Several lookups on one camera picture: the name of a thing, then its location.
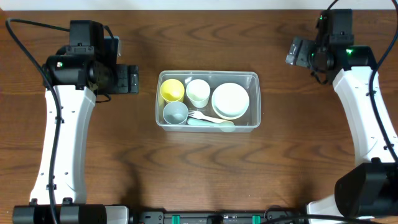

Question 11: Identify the yellow plastic cup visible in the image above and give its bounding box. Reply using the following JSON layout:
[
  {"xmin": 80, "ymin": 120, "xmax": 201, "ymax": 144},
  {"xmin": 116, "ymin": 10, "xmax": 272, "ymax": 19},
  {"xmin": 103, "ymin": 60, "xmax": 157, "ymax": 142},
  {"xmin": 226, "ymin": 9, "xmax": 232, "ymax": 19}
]
[{"xmin": 160, "ymin": 79, "xmax": 185, "ymax": 103}]

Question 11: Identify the grey plastic cup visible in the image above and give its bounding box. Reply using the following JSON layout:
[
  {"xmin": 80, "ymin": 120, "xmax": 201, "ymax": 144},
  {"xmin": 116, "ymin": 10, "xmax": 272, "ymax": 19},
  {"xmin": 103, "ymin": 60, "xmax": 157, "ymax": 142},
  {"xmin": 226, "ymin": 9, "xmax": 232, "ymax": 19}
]
[{"xmin": 163, "ymin": 101, "xmax": 188, "ymax": 125}]

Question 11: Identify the white plastic cup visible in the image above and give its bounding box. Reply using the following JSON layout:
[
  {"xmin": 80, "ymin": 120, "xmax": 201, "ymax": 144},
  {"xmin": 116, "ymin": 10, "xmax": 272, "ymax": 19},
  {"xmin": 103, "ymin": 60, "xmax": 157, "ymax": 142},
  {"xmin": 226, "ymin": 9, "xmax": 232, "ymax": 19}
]
[{"xmin": 186, "ymin": 79, "xmax": 211, "ymax": 108}]

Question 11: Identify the pink plastic fork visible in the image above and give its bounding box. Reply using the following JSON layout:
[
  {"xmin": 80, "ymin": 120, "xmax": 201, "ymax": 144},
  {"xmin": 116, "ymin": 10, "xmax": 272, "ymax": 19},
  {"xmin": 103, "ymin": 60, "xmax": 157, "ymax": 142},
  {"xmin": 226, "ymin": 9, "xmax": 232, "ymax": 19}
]
[{"xmin": 188, "ymin": 110, "xmax": 233, "ymax": 124}]

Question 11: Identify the light green plastic utensil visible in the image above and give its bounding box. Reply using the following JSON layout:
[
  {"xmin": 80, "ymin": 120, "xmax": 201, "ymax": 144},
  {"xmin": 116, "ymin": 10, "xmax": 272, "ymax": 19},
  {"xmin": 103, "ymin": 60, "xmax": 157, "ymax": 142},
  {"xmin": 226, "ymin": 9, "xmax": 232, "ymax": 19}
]
[{"xmin": 187, "ymin": 118, "xmax": 236, "ymax": 133}]

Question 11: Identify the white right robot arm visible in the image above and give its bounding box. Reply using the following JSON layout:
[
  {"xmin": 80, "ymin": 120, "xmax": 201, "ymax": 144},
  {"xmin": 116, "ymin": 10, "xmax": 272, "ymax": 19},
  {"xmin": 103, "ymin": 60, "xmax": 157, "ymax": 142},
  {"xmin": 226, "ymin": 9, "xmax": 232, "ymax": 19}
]
[{"xmin": 286, "ymin": 37, "xmax": 397, "ymax": 223}]

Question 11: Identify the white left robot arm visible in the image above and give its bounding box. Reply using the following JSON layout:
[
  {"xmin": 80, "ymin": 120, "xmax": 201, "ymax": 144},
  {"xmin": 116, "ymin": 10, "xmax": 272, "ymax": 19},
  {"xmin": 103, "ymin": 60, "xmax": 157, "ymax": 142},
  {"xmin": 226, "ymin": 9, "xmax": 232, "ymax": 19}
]
[{"xmin": 12, "ymin": 37, "xmax": 139, "ymax": 223}]

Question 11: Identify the clear plastic container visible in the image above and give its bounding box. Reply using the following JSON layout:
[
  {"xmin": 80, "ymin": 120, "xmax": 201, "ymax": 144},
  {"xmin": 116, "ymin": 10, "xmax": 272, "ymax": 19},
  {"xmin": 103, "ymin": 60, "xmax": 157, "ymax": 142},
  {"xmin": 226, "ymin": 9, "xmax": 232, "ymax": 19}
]
[{"xmin": 155, "ymin": 70, "xmax": 261, "ymax": 133}]

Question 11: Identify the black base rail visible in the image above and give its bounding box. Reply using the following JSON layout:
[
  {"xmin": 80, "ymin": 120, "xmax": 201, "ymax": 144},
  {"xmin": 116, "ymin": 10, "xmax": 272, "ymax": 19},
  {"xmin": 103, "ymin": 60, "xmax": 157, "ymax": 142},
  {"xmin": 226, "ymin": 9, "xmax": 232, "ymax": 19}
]
[{"xmin": 129, "ymin": 205, "xmax": 302, "ymax": 224}]

